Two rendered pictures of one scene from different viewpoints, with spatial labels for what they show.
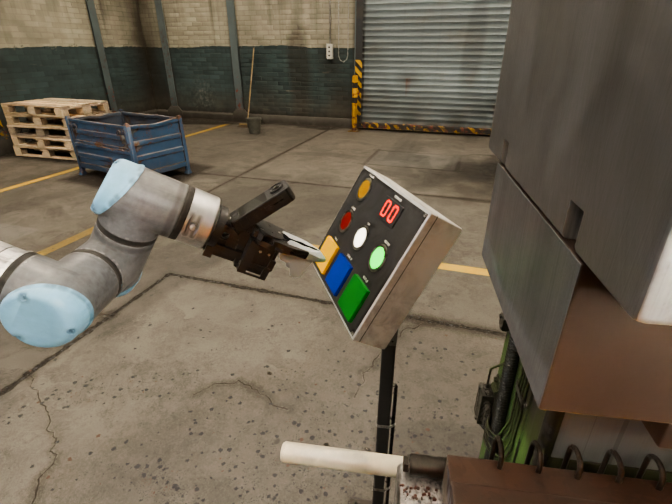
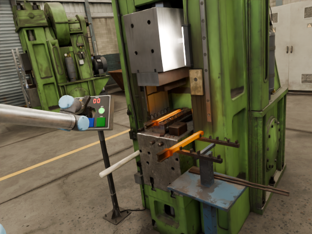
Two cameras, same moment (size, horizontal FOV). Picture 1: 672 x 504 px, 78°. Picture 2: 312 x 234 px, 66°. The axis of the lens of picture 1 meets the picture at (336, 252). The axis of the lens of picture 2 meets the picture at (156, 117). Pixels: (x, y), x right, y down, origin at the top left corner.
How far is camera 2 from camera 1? 1.45 m
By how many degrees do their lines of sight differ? 54
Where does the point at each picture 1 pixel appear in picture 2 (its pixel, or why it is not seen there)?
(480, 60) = not seen: outside the picture
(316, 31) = not seen: outside the picture
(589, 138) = (153, 64)
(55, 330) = (87, 124)
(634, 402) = (163, 82)
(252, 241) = (88, 108)
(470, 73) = not seen: outside the picture
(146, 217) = (76, 105)
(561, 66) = (146, 60)
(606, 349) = (160, 78)
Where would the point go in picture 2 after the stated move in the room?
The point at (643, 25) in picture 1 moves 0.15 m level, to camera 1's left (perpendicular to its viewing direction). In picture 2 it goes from (155, 57) to (143, 59)
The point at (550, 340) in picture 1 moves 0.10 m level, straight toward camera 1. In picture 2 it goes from (157, 79) to (165, 81)
